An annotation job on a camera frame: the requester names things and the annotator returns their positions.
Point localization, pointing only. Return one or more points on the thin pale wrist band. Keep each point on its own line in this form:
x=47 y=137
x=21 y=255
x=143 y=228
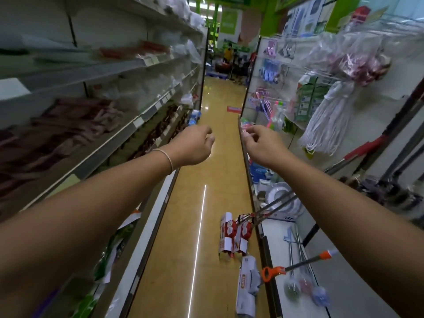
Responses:
x=168 y=157

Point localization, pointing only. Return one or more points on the person's right hand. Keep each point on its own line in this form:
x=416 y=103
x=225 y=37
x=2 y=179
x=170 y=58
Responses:
x=265 y=148

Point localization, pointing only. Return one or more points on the green hanging sign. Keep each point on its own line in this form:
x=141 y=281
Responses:
x=229 y=21

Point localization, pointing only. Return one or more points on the row of green packets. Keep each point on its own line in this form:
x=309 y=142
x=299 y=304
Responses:
x=109 y=254

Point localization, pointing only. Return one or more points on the person's right forearm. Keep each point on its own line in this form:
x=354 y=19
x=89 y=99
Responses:
x=357 y=225

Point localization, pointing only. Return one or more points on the stack of green boxes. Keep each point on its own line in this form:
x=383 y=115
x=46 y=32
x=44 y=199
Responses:
x=309 y=99

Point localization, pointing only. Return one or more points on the row of white packets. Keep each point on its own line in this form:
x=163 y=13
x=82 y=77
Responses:
x=179 y=8

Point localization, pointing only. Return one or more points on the flat mop with red packaging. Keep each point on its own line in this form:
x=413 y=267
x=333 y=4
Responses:
x=233 y=233

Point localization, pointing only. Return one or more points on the pile of maroon cloths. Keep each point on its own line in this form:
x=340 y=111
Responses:
x=59 y=135

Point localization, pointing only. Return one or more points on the row of boxes with pictures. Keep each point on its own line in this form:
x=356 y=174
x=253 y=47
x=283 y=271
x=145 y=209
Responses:
x=308 y=16

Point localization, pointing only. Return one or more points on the red floor sign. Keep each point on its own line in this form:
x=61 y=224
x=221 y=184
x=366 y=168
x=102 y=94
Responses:
x=234 y=109

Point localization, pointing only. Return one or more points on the person's right thumb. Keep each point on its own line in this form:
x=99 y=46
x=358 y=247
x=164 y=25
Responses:
x=246 y=138

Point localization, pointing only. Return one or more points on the pink hanging hooks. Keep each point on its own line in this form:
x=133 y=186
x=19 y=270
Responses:
x=271 y=48

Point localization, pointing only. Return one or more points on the blue packet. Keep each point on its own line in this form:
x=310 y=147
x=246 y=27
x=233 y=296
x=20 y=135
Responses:
x=194 y=117

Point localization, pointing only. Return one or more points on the clear bag of pink hangers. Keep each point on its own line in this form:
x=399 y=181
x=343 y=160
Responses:
x=351 y=59

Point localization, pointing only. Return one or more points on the row of dark mop poles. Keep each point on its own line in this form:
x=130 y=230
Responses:
x=404 y=129

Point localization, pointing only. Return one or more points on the blue hanging hooks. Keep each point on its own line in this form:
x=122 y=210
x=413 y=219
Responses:
x=271 y=71

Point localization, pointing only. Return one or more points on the person's left forearm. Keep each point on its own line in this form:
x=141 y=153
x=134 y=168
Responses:
x=76 y=225

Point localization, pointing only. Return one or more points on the row of clear plastic packets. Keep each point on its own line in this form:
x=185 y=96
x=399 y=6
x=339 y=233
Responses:
x=142 y=87

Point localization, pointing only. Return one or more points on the grey metal shelf unit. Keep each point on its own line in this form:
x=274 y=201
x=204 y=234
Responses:
x=99 y=86

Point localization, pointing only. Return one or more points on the row of toilet brushes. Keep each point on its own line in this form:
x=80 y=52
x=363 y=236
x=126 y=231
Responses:
x=306 y=281

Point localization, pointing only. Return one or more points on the row of dark red packets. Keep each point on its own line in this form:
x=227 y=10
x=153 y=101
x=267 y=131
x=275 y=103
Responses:
x=159 y=129

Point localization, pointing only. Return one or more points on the person's left hand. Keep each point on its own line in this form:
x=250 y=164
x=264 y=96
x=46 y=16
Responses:
x=188 y=147

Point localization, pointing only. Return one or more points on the person's left thumb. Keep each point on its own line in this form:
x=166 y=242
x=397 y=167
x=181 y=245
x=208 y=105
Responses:
x=210 y=141

